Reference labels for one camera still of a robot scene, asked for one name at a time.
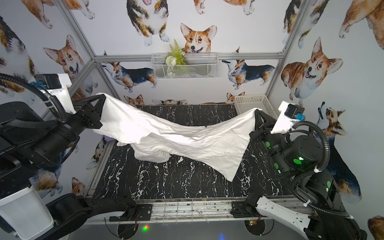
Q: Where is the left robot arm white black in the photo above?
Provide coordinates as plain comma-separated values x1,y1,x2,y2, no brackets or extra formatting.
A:
1,74,153,240

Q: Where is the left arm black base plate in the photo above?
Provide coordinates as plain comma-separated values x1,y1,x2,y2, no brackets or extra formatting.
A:
109,204,153,222

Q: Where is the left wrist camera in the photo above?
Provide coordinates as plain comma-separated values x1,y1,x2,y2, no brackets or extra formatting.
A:
35,74,76,114

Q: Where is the white wire wall basket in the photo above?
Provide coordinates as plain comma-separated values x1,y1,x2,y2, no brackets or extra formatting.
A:
151,53,219,80

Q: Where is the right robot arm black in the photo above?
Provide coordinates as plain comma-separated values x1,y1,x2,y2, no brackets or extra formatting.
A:
241,110,368,240

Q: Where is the white printed t-shirt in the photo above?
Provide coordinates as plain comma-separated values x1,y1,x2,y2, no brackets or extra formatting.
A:
94,95,256,182

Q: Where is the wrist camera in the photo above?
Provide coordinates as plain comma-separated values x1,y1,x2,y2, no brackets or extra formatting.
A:
35,74,76,114
271,101,306,134

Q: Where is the white plastic basket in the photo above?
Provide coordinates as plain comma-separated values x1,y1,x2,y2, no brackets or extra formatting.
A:
235,95,278,120

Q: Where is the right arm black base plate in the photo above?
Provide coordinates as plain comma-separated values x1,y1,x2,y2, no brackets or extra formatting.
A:
230,202,260,218

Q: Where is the artificial green fern plant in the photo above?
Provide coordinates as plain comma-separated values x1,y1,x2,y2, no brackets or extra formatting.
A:
165,40,188,78

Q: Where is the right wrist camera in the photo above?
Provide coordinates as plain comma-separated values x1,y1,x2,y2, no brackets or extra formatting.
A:
271,101,306,134

